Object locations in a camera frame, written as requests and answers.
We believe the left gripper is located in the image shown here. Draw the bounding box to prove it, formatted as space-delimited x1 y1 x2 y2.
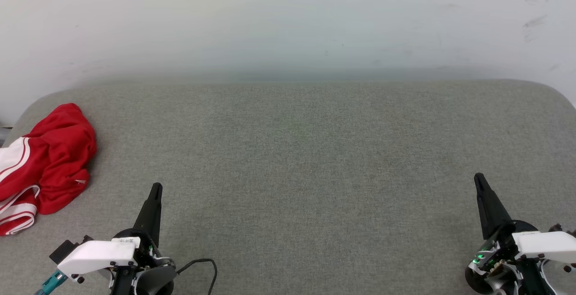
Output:
110 183 176 295

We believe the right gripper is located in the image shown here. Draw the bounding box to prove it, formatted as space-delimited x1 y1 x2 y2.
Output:
465 173 540 295

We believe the red and white shirt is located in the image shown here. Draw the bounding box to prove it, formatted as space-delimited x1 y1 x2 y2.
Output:
0 103 98 236

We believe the teal cable connector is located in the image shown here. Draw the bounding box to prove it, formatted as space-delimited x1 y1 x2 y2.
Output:
35 270 68 295

